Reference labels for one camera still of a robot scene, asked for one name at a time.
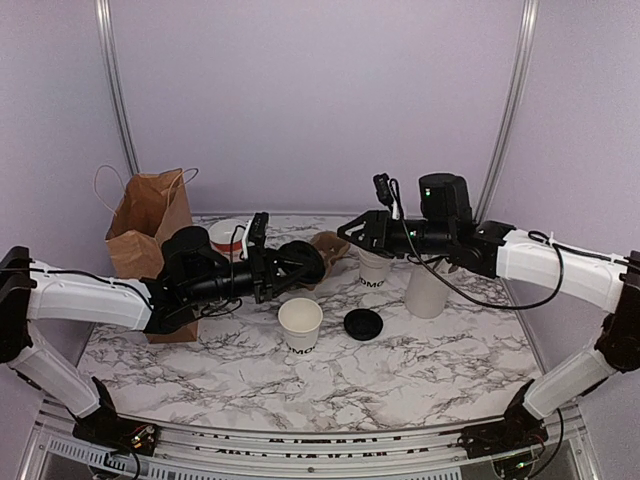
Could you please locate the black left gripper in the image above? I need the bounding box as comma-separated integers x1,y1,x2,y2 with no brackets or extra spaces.
184,245,314,305

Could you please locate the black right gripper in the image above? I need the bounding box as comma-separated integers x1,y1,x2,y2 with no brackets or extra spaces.
337,210,454,259

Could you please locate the white paper coffee cup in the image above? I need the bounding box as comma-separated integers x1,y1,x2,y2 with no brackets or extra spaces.
278,298,324,356

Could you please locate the brown paper bag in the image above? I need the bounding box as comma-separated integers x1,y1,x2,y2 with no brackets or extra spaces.
93,165,201,345

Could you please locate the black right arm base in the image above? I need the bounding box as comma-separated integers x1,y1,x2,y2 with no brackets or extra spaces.
457,380,549,459

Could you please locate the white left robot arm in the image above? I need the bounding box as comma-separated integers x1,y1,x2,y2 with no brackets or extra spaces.
1,226,325,445

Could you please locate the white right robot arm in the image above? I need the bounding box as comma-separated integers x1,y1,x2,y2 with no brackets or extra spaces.
337,173,639,448

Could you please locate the white paper cup stack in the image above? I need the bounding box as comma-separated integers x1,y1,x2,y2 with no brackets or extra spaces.
358,249,392,289

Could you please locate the orange white bowl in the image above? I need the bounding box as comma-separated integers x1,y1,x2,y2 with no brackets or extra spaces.
208,218,246,262

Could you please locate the white cylindrical utensil holder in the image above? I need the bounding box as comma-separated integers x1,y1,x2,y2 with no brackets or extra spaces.
405,265,449,319

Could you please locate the black plastic cup lid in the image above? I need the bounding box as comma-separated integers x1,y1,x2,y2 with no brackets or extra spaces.
343,308,384,341

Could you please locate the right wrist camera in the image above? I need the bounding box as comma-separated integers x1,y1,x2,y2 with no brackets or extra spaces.
373,173,404,220

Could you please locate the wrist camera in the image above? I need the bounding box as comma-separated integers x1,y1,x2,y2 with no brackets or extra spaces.
231,212,269,260
373,173,404,220

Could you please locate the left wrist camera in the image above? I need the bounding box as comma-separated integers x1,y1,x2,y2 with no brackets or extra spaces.
231,212,269,260

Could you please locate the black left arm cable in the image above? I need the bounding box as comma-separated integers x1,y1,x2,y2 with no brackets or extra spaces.
14,267,246,319

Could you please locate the right aluminium frame post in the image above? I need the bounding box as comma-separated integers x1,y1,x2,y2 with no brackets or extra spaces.
475,0,540,222

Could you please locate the aluminium frame post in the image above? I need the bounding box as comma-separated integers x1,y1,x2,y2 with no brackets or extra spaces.
94,0,140,176
475,0,540,222

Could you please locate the aluminium front rail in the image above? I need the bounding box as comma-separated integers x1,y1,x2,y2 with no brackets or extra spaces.
17,399,602,479

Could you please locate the left aluminium frame post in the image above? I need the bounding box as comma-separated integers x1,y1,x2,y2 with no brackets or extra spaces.
94,0,140,176

